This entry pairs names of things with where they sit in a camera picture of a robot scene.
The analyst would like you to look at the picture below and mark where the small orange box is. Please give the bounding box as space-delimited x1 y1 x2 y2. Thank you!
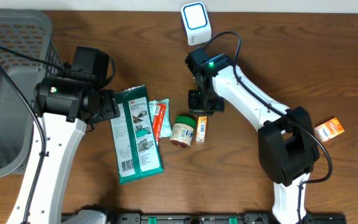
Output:
196 116 208 142

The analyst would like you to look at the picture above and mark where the green lid cream jar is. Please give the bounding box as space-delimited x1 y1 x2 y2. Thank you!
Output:
170 116 196 147

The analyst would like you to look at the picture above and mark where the teal and orange sachet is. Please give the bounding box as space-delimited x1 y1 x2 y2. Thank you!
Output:
149 98 172 144

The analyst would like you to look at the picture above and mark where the green 3M gloves package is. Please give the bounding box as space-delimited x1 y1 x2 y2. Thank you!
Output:
110 85 163 184

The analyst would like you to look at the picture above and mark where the grey plastic mesh basket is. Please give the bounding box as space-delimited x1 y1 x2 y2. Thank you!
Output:
0 9 63 178

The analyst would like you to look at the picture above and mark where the orange tissue packet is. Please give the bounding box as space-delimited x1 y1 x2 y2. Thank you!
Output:
314 118 344 142

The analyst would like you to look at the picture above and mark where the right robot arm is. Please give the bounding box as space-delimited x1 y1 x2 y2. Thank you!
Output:
185 49 319 223

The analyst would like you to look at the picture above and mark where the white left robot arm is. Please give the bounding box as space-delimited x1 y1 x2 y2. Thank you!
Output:
8 76 120 223

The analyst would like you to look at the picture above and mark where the white barcode scanner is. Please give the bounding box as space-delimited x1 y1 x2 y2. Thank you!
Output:
180 1 212 46

